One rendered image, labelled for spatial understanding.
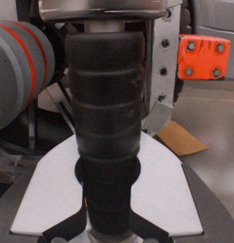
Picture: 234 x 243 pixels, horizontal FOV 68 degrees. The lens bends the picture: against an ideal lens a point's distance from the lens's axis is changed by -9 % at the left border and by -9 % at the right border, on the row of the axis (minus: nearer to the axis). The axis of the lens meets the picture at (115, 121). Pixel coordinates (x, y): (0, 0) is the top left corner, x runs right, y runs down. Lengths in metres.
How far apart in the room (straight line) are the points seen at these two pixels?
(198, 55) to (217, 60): 0.04
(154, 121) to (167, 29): 0.15
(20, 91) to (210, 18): 0.52
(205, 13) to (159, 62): 0.33
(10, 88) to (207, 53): 0.28
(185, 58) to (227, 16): 0.34
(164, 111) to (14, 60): 0.24
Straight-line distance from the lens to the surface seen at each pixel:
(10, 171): 0.47
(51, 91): 0.45
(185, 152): 1.54
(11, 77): 0.22
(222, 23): 0.63
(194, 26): 0.60
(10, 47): 0.23
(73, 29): 0.62
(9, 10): 0.34
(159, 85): 0.32
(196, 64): 0.33
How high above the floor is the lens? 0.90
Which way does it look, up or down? 28 degrees down
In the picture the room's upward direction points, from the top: 1 degrees counter-clockwise
